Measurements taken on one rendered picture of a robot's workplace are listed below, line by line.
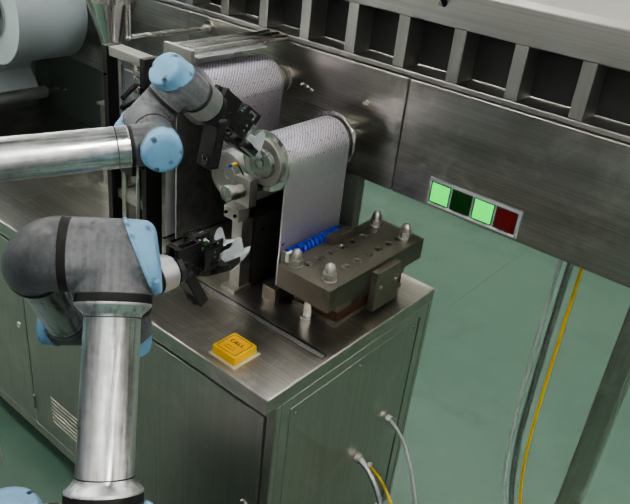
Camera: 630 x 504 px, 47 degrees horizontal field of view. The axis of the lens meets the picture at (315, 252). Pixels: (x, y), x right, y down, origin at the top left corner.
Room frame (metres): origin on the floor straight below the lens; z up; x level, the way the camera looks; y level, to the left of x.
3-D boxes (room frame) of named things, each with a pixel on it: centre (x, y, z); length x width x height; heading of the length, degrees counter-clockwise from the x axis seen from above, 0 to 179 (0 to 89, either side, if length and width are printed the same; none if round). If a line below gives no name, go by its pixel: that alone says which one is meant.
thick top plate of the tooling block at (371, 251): (1.58, -0.10, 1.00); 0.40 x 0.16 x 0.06; 143
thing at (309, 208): (1.63, 0.02, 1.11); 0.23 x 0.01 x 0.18; 143
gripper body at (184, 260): (1.31, 0.26, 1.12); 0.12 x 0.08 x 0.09; 143
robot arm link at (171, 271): (1.25, 0.31, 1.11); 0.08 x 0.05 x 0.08; 53
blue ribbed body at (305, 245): (1.61, 0.00, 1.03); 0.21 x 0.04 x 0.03; 143
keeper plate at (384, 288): (1.54, -0.18, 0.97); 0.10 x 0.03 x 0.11; 143
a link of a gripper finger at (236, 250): (1.38, 0.17, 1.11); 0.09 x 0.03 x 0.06; 134
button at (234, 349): (1.28, 0.15, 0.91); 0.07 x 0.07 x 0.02; 53
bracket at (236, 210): (1.55, 0.19, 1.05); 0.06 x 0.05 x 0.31; 143
